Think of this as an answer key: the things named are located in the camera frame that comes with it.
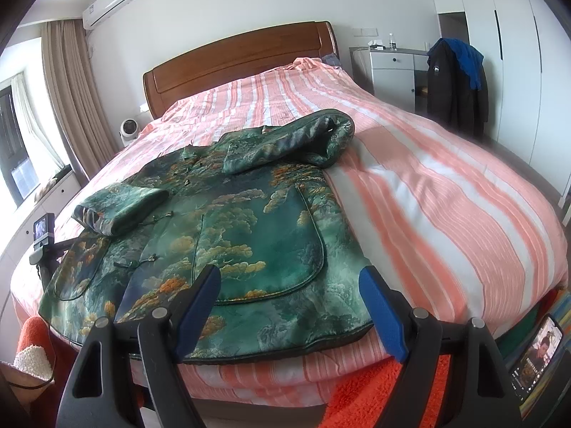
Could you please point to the white wardrobe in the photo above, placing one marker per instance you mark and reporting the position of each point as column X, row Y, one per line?
column 517, row 53

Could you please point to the black hanging jacket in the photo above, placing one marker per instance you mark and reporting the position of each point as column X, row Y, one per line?
column 450, row 93

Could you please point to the blue hanging garment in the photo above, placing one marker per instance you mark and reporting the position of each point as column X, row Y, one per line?
column 470, row 60

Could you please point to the grey white dresser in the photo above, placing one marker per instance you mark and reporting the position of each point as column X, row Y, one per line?
column 392, row 71

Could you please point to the white wall air conditioner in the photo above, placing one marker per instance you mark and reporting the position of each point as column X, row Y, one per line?
column 113, row 2

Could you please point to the beige curtain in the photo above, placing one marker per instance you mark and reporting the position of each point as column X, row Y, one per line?
column 62, row 89

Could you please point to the white wall socket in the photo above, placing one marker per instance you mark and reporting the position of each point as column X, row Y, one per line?
column 366, row 32

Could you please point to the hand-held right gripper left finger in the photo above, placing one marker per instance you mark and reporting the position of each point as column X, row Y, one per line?
column 201, row 312

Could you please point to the white window-side cabinet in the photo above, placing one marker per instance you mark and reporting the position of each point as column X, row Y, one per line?
column 40, row 196

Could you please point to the clear water bottle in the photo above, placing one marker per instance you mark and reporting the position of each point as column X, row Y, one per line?
column 392, row 42

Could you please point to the green patterned silk jacket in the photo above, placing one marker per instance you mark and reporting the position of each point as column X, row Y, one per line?
column 267, row 232

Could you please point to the bluish pillow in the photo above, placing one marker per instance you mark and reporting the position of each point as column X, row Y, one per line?
column 331, row 59

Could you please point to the orange fuzzy rug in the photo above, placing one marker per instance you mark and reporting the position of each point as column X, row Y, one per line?
column 392, row 392

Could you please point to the bed with pink striped sheet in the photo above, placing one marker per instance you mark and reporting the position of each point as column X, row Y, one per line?
column 446, row 187

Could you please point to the smartphone with lit screen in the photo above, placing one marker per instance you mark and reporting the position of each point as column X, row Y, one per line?
column 537, row 356

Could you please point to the wooden headboard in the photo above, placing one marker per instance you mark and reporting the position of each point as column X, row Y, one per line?
column 232, row 58

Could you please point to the orange fuzzy cloth white trim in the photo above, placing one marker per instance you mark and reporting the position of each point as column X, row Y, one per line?
column 38, row 330

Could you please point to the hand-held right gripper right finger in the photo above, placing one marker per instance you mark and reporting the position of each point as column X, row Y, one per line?
column 383, row 316

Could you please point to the white tissue box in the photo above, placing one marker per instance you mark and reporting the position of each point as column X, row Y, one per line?
column 375, row 45

